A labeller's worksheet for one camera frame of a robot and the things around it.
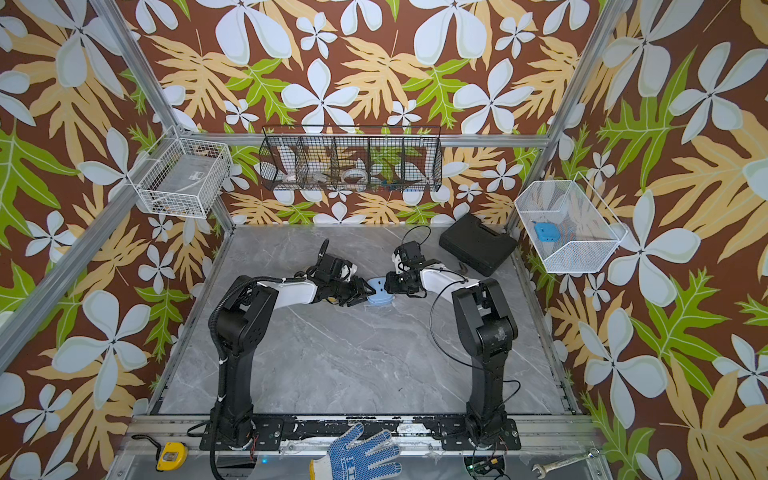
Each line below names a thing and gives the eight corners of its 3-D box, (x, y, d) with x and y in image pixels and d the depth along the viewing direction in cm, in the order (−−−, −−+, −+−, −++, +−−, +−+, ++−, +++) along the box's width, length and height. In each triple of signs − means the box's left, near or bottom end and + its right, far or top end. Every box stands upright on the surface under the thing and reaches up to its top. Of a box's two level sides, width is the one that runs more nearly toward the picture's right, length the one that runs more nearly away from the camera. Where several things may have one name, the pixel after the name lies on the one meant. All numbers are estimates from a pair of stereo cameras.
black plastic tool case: (434, 245, 117) (435, 235, 113) (462, 221, 126) (465, 211, 122) (486, 280, 106) (490, 271, 102) (513, 251, 115) (518, 241, 111)
